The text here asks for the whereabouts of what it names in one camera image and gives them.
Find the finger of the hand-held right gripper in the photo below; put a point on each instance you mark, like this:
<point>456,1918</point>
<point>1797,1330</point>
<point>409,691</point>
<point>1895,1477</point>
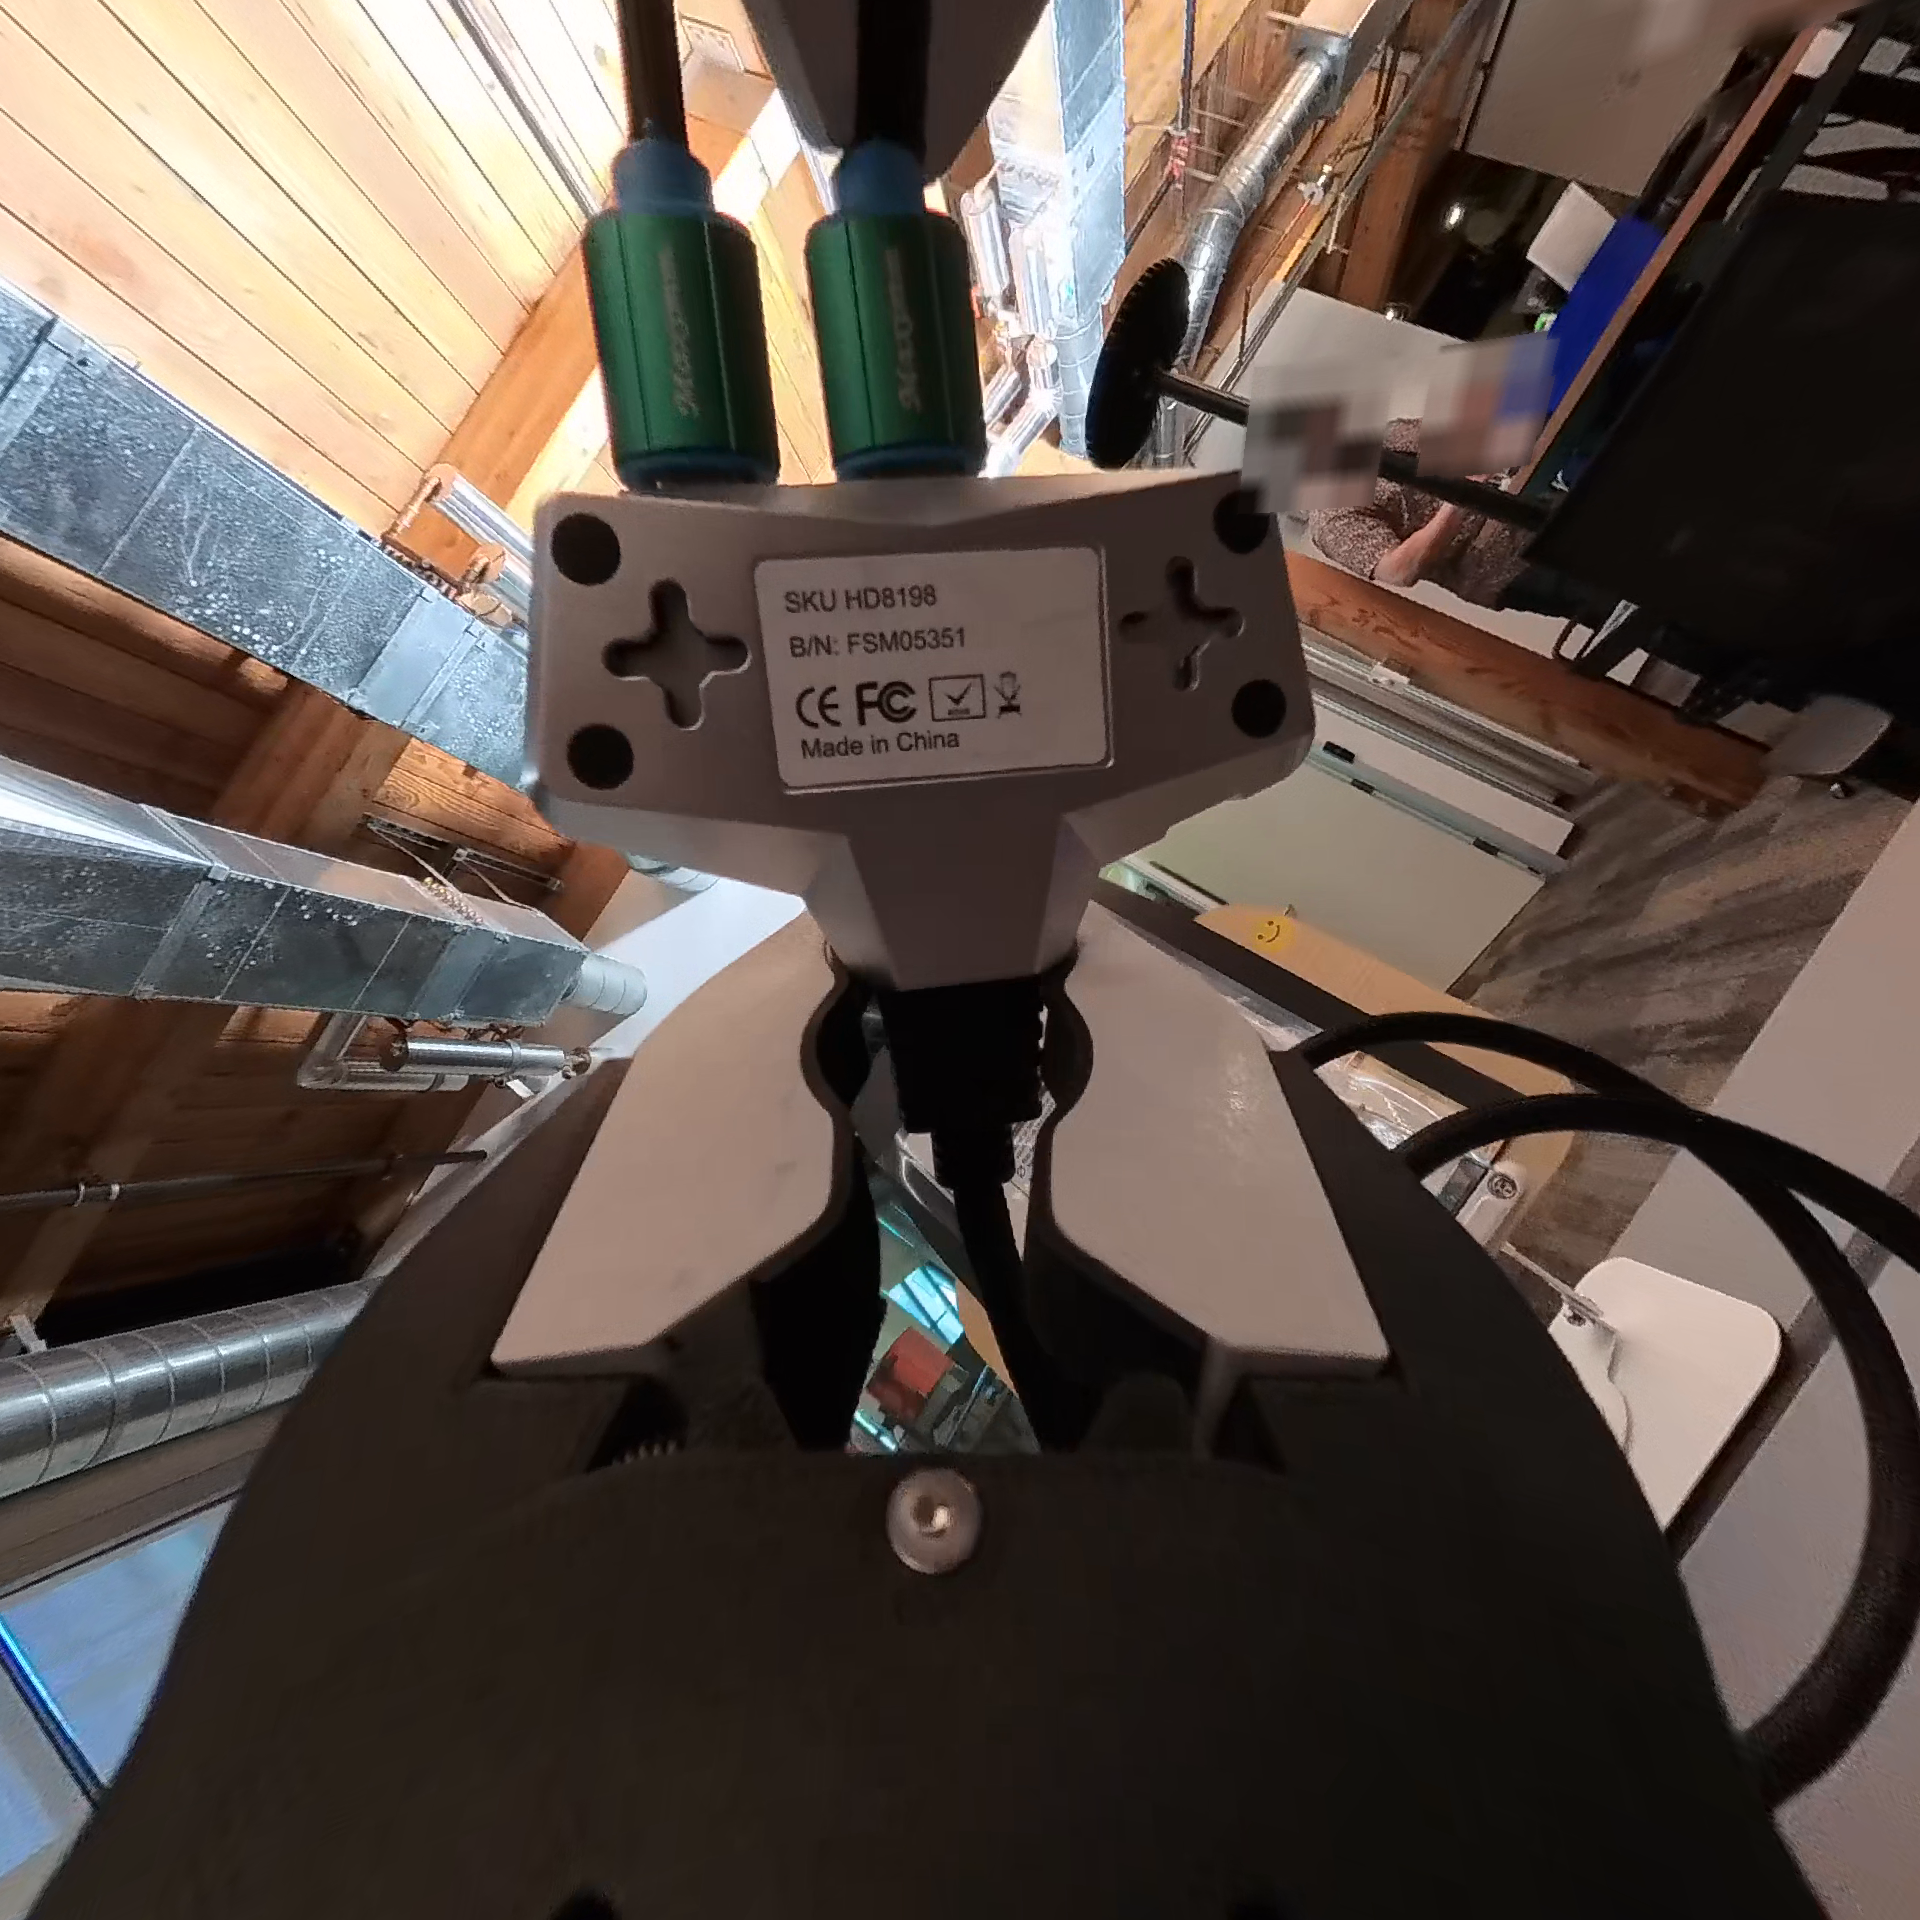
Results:
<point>901,59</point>

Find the white tablet stand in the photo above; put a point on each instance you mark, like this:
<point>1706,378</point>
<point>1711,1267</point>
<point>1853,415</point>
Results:
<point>1681,1381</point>

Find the large black panel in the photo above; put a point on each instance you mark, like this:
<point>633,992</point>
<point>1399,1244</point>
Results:
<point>1756,483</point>

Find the round spiral metal duct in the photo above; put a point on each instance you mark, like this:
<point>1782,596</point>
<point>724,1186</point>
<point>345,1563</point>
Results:
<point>152,1394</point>

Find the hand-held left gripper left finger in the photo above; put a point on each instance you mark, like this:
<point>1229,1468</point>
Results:
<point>690,1186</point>

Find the metal hdmi splitter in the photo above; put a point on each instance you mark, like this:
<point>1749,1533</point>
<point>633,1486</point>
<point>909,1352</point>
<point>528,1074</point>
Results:
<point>930,842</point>

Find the large grid window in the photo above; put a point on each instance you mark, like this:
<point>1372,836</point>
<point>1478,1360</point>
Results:
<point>107,1649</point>

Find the rectangular foil duct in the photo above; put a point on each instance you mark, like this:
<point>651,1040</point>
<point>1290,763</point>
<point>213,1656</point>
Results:
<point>225,525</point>
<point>303,929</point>

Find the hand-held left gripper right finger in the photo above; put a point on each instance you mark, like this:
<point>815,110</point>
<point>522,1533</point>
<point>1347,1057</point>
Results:
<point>1201,1186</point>

